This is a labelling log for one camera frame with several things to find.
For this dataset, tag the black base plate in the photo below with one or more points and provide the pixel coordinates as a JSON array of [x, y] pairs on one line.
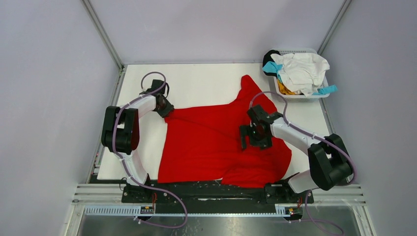
[[212, 197]]

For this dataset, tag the black t shirt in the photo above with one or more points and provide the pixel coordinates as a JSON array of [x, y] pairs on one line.
[[267, 57]]

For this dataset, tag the white laundry basket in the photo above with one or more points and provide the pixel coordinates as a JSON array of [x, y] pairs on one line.
[[299, 91]]

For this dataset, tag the red t shirt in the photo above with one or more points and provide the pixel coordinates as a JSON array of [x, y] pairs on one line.
[[203, 144]]

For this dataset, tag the white t shirt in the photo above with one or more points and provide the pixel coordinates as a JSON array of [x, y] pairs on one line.
[[303, 70]]

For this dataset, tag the teal t shirt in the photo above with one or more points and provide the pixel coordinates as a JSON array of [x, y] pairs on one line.
[[272, 69]]

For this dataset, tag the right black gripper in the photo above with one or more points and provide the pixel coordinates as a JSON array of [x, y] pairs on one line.
[[246, 130]]

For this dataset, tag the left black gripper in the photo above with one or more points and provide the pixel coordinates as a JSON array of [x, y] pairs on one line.
[[168, 108]]

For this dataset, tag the left controller board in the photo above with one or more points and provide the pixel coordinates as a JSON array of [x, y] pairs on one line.
[[146, 210]]

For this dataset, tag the controller board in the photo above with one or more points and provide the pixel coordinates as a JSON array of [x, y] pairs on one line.
[[294, 212], [146, 210]]

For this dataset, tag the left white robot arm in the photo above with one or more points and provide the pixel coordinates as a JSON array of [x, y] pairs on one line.
[[121, 129]]

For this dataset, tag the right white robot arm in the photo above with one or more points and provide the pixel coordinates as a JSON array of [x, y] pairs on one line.
[[329, 162]]

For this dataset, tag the right controller board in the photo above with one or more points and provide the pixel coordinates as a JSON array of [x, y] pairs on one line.
[[294, 212]]

